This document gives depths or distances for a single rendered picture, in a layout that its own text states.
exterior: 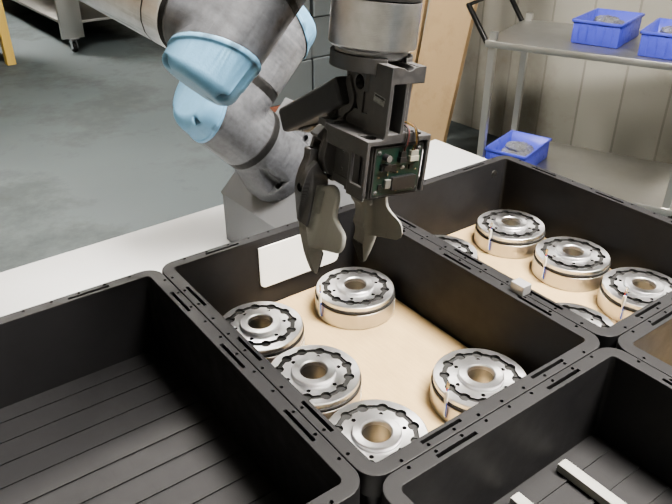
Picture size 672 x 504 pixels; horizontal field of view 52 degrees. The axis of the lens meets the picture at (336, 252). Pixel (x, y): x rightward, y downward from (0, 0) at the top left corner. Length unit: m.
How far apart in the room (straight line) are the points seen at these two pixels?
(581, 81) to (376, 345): 2.89
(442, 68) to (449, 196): 2.49
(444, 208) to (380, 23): 0.54
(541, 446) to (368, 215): 0.27
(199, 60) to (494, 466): 0.43
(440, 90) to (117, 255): 2.45
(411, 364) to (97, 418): 0.35
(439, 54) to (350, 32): 2.98
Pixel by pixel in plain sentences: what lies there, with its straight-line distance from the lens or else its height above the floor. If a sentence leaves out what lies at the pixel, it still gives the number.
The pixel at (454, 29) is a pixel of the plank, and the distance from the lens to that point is 3.50.
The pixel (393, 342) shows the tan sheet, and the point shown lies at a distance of 0.85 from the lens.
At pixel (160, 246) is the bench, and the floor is 0.70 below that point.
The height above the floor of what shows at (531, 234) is 0.86.
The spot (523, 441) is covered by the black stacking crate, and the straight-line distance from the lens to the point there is 0.66.
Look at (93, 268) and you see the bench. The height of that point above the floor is 0.70.
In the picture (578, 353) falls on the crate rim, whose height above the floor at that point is 0.93.
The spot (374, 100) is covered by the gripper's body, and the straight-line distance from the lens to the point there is 0.58.
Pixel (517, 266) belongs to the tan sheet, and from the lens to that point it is 1.03.
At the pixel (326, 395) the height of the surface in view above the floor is 0.86.
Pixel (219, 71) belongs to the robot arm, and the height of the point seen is 1.19.
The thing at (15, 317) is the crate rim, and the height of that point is 0.93.
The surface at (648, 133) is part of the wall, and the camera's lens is 3.48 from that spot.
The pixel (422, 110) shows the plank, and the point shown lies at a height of 0.23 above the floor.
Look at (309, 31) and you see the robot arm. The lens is 1.13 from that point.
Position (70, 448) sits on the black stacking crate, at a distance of 0.76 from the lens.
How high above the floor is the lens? 1.34
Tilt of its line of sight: 30 degrees down
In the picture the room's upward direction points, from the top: straight up
